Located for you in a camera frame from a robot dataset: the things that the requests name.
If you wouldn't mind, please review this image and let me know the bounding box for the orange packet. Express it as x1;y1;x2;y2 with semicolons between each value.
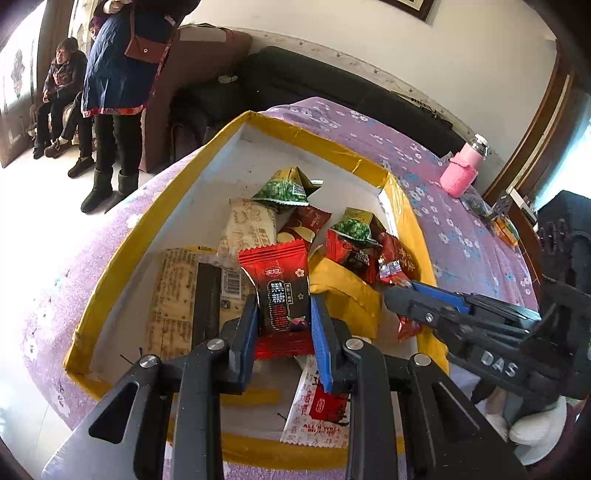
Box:
492;217;519;246

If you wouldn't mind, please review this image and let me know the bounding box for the dark red snack packet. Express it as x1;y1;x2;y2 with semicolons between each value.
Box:
324;228;378;284

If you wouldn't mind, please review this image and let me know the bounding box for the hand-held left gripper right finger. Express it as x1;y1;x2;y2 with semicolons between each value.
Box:
310;294;527;480

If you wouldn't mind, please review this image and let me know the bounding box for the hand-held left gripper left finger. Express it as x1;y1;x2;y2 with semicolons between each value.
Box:
41;293;259;480

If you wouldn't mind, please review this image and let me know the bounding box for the white red snack packet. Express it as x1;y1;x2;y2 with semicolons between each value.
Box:
280;354;352;446

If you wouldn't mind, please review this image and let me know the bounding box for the wooden window frame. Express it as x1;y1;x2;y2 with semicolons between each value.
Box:
482;39;575;217

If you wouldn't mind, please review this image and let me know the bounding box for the purple floral tablecloth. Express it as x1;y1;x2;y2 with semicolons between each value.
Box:
23;96;541;480

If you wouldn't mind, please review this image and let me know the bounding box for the brown armchair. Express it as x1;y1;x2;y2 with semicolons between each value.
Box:
141;28;254;174

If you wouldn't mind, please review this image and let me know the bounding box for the large beige cracker packet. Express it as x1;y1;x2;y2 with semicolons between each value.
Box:
145;247;250;356

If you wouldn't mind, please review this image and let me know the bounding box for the green snack packet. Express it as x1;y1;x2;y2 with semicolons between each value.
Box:
330;208;382;246
252;167;324;206

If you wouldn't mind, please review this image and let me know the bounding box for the red black snack packet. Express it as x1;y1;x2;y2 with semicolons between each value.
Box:
238;239;315;361

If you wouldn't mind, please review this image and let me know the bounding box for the dark wall picture frame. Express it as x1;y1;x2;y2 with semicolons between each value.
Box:
383;0;437;23

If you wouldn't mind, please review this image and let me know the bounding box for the clear bag with dark contents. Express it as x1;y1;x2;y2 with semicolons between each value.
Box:
462;188;496;217

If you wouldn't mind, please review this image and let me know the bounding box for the yellow snack packet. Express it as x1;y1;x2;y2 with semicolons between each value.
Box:
308;256;382;340

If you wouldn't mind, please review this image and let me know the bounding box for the small red candy packet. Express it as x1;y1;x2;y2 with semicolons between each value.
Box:
378;259;414;288

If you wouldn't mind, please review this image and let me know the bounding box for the yellow cardboard box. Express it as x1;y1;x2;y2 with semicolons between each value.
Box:
64;110;451;469

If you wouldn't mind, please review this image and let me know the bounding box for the long beige snack packet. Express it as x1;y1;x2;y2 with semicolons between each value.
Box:
217;198;278;259

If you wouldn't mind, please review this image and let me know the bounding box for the red chip snack packet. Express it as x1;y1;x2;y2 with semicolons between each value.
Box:
276;205;332;245

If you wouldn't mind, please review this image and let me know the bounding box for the pink bottle with knit sleeve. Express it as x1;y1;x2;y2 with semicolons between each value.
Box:
440;134;489;198

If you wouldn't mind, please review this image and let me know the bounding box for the black sofa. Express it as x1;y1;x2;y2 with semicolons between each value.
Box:
171;46;467;160

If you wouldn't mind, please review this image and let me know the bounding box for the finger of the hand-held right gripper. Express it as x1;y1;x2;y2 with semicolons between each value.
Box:
412;281;541;335
383;286;532;393

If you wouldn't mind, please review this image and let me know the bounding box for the person's right hand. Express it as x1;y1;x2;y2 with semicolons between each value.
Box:
485;390;568;466

